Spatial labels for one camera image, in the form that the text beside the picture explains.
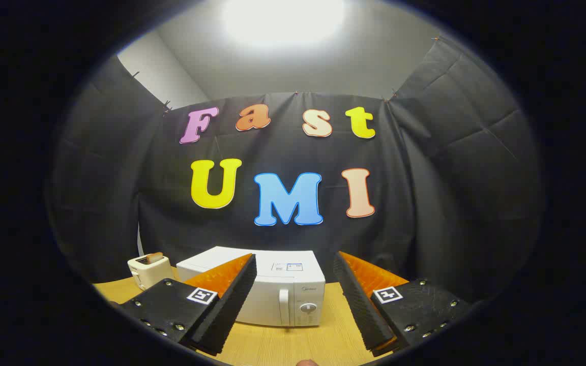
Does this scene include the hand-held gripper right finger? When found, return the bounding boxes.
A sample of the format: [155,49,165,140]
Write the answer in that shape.
[333,251,472,357]

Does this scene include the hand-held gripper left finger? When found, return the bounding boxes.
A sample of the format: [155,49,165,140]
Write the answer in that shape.
[118,253,258,356]

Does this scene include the white microwave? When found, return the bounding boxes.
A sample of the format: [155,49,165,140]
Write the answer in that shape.
[176,246,327,327]

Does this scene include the white toaster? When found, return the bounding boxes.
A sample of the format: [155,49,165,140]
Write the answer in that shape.
[127,253,174,291]

